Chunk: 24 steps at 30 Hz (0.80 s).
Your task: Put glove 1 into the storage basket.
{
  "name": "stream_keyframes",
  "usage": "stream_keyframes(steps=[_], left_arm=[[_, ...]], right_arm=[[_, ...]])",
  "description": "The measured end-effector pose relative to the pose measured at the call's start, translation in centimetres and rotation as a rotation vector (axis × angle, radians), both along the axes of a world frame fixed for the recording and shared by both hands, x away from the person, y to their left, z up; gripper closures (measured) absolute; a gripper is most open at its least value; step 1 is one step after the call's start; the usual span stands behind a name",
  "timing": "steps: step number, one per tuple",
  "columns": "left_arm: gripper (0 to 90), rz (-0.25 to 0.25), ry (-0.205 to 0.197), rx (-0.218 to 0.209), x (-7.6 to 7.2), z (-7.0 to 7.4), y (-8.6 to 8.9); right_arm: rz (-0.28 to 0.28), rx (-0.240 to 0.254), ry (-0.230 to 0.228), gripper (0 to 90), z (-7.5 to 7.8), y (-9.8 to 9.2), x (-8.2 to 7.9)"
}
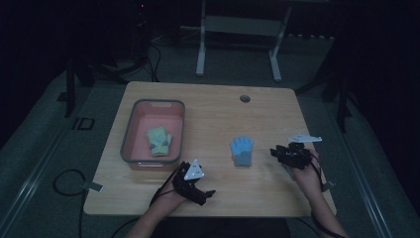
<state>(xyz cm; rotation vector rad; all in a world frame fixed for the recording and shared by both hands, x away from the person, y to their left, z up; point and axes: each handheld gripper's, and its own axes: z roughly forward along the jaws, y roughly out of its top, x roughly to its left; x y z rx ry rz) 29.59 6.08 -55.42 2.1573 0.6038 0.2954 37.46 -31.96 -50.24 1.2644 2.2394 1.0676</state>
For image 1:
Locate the black floor cable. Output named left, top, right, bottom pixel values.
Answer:
left=52, top=169, right=89, bottom=238

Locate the green glove with grey pattern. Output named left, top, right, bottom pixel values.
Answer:
left=146, top=126, right=173, bottom=158

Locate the black tripod stand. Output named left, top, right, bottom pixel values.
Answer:
left=294, top=62, right=363, bottom=134
left=56, top=58, right=131, bottom=119

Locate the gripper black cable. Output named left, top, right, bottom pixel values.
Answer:
left=308, top=153, right=348, bottom=238
left=110, top=163, right=184, bottom=238

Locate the person's right hand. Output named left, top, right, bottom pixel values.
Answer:
left=289, top=149, right=324, bottom=200

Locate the white power strip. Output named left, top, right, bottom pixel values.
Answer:
left=286, top=32, right=335, bottom=42

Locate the pink basin with grey rim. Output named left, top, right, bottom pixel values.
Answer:
left=120, top=98, right=186, bottom=172

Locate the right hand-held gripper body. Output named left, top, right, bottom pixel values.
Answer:
left=278, top=133, right=323, bottom=171

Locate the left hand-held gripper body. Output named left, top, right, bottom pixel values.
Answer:
left=171, top=159, right=207, bottom=206

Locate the person's left hand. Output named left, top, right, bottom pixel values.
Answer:
left=154, top=182, right=190, bottom=209

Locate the blue knit glove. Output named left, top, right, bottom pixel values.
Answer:
left=229, top=135, right=256, bottom=168

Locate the white metal stand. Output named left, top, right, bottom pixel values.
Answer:
left=195, top=0, right=293, bottom=83

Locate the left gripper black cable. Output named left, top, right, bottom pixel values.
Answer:
left=110, top=163, right=184, bottom=238

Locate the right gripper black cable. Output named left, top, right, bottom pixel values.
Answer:
left=308, top=153, right=348, bottom=238

